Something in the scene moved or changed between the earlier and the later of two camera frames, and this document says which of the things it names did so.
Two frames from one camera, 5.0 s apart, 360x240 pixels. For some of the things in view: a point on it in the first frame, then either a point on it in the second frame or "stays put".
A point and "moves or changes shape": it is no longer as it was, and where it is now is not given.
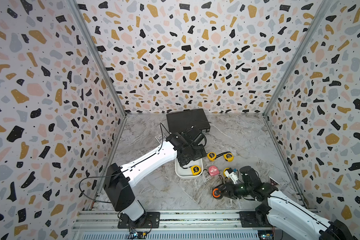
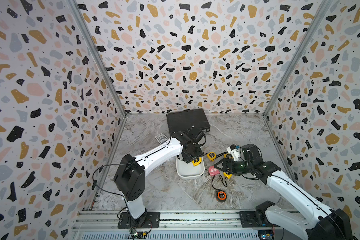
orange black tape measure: [216, 193] moves or changes shape
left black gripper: [200, 154] stays put
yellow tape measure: [211, 156] stays put
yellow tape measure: [195, 169] moves or changes shape
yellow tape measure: [229, 157] stays put
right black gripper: [229, 190] -> [225, 161]
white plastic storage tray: [185, 173] stays put
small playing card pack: [160, 137] stays put
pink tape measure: [213, 170] stays put
